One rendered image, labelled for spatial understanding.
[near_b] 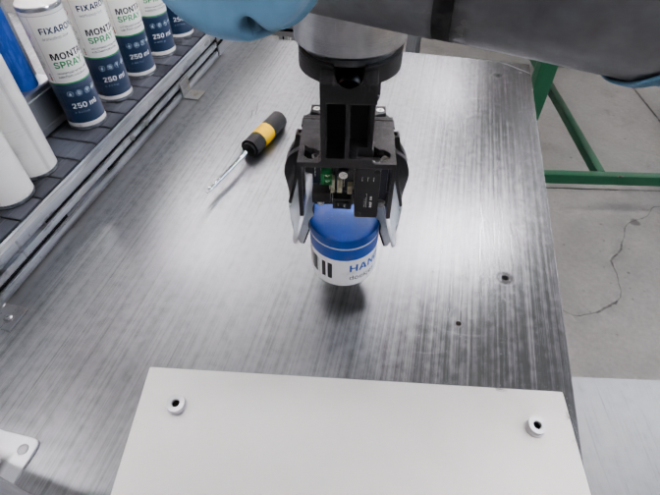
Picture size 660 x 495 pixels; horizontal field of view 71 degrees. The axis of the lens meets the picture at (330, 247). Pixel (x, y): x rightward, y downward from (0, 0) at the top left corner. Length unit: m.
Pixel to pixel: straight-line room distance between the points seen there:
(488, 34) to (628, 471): 0.40
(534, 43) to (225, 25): 0.10
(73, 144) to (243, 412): 0.50
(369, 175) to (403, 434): 0.18
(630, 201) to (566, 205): 0.27
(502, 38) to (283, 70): 0.78
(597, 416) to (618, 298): 1.33
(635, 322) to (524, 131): 1.08
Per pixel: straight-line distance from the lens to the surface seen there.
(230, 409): 0.32
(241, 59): 0.99
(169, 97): 0.84
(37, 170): 0.67
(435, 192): 0.65
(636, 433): 0.52
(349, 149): 0.32
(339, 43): 0.30
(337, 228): 0.44
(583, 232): 1.99
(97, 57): 0.77
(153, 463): 0.32
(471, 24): 0.18
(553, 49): 0.18
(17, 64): 0.73
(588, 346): 1.65
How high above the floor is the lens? 1.24
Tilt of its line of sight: 47 degrees down
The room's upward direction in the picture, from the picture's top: straight up
